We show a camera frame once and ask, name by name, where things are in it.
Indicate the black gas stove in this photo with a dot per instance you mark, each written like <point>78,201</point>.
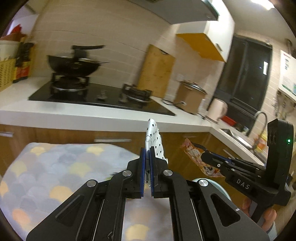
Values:
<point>78,90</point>

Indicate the white water heater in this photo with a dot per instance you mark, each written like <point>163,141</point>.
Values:
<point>287,80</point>

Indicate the wooden base cabinets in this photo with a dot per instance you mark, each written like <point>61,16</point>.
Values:
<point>15,138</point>

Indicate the pink orange snack packet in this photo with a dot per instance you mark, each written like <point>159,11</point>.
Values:
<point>194,152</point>

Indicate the white dotted paper wrapper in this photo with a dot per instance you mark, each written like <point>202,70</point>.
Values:
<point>152,139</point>

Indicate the scallop pattern tablecloth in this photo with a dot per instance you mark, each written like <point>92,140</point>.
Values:
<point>45,175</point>

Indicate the yellow woven basket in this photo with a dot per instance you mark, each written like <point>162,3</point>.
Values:
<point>7,70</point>

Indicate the steel sink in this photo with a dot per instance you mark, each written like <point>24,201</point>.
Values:
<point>238,138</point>

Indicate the black wok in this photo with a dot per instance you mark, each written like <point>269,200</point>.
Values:
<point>78,64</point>

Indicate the yellow detergent bottle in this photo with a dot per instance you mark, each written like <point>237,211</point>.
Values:
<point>262,142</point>

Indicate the light blue trash basket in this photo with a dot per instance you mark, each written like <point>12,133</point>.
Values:
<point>214,183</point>

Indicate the steel faucet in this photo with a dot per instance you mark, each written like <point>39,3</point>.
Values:
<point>260,122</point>

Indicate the range hood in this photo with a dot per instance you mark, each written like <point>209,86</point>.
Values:
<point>180,11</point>

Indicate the right hand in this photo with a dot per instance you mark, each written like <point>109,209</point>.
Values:
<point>269,217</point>

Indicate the pink electric kettle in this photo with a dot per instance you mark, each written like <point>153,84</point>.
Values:
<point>217,110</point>

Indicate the dark window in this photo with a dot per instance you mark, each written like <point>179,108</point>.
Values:
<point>244,79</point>

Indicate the bamboo cutting board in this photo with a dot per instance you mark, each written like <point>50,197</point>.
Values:
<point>156,71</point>

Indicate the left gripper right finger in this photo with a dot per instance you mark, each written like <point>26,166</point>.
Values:
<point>199,211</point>

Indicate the white wall cabinet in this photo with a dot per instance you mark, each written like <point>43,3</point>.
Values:
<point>211,39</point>

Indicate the soy sauce bottles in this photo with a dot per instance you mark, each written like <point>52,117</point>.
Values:
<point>23,62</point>

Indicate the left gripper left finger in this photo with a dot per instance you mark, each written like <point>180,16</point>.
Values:
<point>96,210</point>

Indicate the red tray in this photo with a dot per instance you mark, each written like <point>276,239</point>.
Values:
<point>228,120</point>

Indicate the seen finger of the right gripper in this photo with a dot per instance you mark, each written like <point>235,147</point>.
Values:
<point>213,159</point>

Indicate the brown rice cooker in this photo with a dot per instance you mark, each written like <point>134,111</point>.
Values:
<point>189,97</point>

